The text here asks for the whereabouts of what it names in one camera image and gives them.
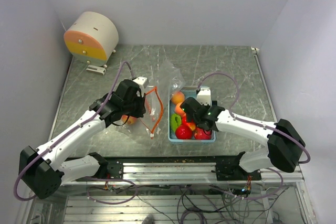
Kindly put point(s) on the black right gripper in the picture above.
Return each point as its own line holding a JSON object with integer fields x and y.
{"x": 213, "y": 103}

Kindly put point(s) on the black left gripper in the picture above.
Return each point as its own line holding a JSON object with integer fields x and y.
{"x": 142, "y": 109}

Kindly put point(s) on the red apple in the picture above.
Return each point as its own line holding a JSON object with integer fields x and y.
{"x": 201, "y": 134}
{"x": 128, "y": 120}
{"x": 183, "y": 132}
{"x": 191, "y": 125}

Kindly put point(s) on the peach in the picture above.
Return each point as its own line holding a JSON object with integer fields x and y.
{"x": 178, "y": 97}

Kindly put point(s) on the clear zip top bag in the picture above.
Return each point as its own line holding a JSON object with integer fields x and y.
{"x": 157, "y": 96}

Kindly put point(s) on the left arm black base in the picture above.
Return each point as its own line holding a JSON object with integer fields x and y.
{"x": 108, "y": 167}

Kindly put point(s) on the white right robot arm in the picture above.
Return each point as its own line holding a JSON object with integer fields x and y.
{"x": 283, "y": 146}

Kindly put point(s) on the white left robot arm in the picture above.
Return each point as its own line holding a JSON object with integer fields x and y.
{"x": 46, "y": 168}

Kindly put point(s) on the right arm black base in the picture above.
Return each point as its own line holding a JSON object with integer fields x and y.
{"x": 227, "y": 169}

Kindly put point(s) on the orange fruit in basket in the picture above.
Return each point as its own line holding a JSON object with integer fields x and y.
{"x": 178, "y": 110}

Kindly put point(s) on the blue plastic basket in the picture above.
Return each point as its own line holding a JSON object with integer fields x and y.
{"x": 188, "y": 91}

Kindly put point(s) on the green fruit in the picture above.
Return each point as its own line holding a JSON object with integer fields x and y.
{"x": 175, "y": 121}

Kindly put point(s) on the round beige drawer box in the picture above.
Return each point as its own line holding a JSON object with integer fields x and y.
{"x": 92, "y": 38}

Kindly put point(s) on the white corner clip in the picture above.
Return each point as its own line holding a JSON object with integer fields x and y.
{"x": 255, "y": 50}

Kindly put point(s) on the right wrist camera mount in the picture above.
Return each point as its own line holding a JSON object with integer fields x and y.
{"x": 203, "y": 96}

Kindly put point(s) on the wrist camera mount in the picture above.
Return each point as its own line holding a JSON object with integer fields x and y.
{"x": 142, "y": 82}
{"x": 203, "y": 96}

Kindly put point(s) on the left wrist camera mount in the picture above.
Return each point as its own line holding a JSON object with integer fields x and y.
{"x": 142, "y": 82}

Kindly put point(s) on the small white bracket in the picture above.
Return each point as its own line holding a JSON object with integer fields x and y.
{"x": 96, "y": 70}

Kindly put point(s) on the aluminium rail frame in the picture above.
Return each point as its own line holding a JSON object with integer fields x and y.
{"x": 169, "y": 173}

